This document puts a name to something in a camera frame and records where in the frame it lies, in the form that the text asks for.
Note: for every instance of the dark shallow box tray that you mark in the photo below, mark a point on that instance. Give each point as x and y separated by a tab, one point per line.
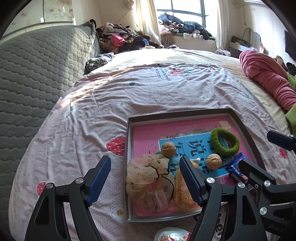
188	116

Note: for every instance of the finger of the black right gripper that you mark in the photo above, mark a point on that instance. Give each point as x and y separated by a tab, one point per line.
281	140

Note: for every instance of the orange snack cake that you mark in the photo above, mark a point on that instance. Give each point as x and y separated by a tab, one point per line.
182	196

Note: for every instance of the window with dark frame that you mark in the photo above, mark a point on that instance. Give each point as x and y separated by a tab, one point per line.
187	11

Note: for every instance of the walnut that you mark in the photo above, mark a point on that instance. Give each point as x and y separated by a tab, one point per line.
168	149
213	161

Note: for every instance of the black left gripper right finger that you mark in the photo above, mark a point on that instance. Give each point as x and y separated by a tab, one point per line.
242	222

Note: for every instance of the cream curtain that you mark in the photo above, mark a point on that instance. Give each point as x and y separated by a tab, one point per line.
146	19

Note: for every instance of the grey quilted headboard cover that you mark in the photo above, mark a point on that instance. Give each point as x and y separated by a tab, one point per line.
37	67

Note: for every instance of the white side desk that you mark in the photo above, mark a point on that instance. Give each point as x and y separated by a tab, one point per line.
237	46

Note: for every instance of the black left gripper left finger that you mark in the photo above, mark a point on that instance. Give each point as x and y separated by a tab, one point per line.
48	219

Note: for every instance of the green fuzzy hair scrunchie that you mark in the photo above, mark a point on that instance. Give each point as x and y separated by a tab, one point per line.
225	143

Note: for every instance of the dark patterned cloth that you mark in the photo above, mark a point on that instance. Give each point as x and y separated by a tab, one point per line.
97	62

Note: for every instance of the white wall cabinet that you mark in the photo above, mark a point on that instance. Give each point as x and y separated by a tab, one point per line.
40	14

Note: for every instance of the green cloth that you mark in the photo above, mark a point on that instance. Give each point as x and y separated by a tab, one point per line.
291	115

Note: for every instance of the blue snack packet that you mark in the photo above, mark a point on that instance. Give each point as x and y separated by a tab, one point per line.
234	171

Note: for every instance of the red egg-shaped wrapped toy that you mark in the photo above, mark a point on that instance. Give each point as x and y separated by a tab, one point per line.
172	234

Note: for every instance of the clothes pile on windowsill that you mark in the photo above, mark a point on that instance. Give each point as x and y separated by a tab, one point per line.
176	26

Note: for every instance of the clothes pile beside bed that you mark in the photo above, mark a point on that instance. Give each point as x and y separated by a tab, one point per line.
115	38

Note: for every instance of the pink rolled blanket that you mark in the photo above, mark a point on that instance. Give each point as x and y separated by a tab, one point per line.
269	75

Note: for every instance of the pink and blue book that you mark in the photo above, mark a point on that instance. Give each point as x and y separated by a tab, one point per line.
191	138

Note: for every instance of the pink strawberry print bedsheet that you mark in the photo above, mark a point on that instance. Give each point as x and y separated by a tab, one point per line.
92	116

